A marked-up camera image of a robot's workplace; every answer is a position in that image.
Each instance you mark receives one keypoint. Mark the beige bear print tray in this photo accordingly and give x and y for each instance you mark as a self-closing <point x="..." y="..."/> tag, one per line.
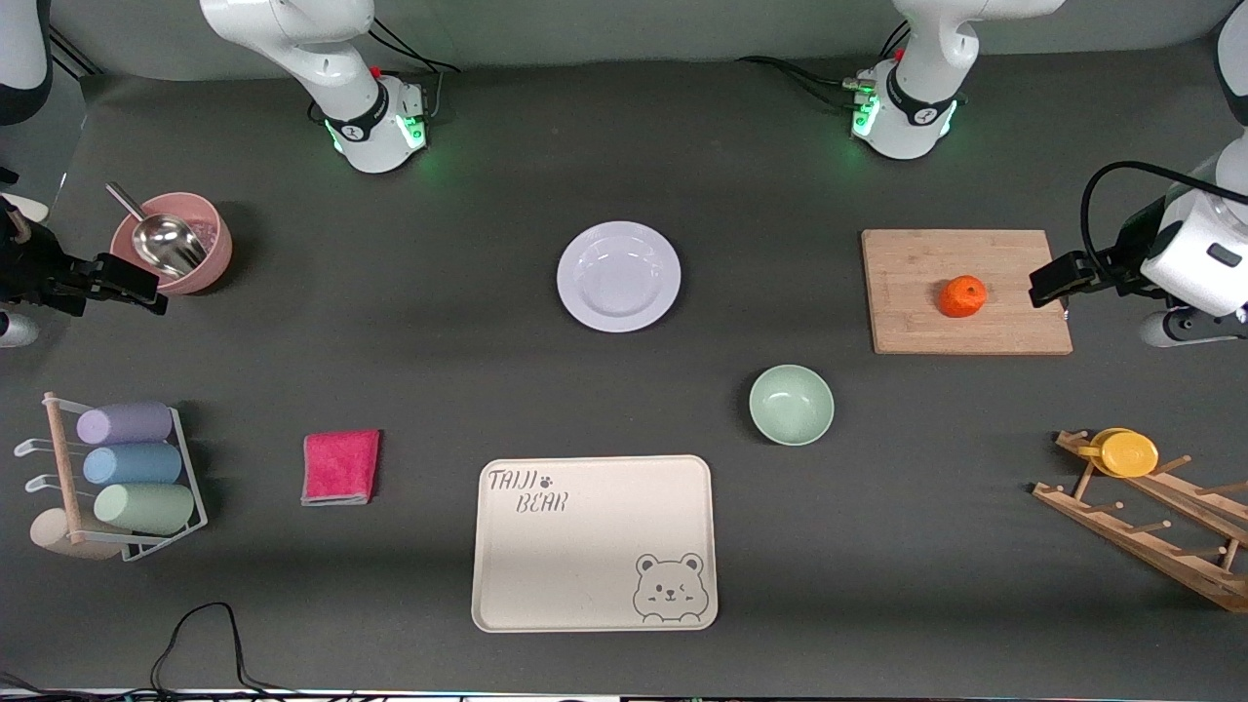
<point x="585" y="556"/>

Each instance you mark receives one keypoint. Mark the pink bowl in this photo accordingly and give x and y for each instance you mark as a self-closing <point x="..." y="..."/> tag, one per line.
<point x="213" y="261"/>

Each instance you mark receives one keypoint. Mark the blue cup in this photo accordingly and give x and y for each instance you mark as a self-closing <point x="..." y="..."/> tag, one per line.
<point x="134" y="464"/>

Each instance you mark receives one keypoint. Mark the beige cup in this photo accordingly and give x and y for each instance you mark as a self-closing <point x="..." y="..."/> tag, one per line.
<point x="51" y="538"/>

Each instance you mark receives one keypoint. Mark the light green bowl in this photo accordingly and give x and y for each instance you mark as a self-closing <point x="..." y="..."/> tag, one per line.
<point x="792" y="405"/>

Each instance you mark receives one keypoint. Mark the pink folded cloth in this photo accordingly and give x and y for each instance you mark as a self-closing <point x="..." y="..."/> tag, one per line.
<point x="340" y="468"/>

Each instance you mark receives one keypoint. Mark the black background rail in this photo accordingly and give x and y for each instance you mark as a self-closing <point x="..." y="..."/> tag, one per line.
<point x="76" y="53"/>

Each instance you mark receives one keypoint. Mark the yellow cup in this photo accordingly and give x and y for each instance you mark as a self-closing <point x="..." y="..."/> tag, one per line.
<point x="1129" y="455"/>

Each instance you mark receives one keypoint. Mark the wooden peg drying rack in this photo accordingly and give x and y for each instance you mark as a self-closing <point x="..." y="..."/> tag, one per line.
<point x="1141" y="546"/>

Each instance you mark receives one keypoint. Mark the white round plate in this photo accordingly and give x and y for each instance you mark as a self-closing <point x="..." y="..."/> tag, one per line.
<point x="619" y="278"/>

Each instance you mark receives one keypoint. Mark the wooden cutting board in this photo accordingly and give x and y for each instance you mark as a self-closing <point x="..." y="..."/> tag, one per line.
<point x="916" y="312"/>

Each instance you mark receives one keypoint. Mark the green cup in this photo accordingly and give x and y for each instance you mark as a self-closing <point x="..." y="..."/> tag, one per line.
<point x="146" y="508"/>

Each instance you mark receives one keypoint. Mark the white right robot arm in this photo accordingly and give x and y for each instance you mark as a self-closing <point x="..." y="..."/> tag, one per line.
<point x="363" y="127"/>

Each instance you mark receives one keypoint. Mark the white background object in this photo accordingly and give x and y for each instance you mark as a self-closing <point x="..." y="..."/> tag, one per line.
<point x="24" y="208"/>

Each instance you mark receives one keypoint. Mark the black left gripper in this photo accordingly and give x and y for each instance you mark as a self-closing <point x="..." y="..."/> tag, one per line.
<point x="1129" y="255"/>

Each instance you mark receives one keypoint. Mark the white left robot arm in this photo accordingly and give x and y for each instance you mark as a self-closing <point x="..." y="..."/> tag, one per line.
<point x="916" y="112"/>

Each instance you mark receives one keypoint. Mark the purple cup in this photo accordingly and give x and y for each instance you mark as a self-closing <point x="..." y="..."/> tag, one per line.
<point x="127" y="423"/>

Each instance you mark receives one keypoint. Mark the metal scoop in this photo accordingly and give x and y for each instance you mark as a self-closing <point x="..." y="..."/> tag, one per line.
<point x="168" y="244"/>

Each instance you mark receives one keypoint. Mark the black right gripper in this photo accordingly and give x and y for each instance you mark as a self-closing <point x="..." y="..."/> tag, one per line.
<point x="31" y="270"/>

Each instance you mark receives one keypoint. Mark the orange fruit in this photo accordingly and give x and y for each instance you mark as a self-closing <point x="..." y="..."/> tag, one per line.
<point x="962" y="297"/>

